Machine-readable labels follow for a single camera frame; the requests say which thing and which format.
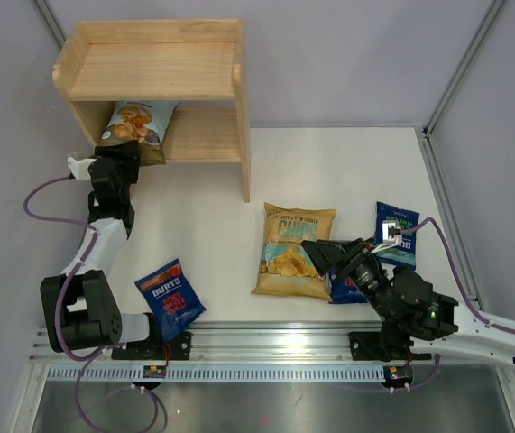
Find tan kettle cooked chips bag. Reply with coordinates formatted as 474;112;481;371
252;203;336;301

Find aluminium mounting rail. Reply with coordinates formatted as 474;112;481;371
28;322;515;365

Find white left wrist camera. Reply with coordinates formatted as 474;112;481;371
67;153;97;181

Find Burts sea salt vinegar bag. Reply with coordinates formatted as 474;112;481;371
374;201;420;271

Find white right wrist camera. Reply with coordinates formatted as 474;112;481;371
372;219;402;253

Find wooden two-tier shelf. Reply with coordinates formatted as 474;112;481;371
52;19;251;201

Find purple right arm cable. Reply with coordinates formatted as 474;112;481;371
328;216;515;393

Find blue Burts spicy chilli bag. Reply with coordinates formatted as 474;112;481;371
134;259;207;343

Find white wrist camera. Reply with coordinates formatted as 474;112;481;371
372;219;402;253
67;153;97;181

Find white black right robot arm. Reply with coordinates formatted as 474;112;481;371
301;239;515;372

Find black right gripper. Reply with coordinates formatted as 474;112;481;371
300;237;394;320

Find light blue cassava chips bag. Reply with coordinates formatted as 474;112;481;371
97;100;180;166

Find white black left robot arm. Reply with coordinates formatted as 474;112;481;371
40;141;163;360

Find white slotted cable duct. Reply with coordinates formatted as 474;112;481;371
47;365;387;383

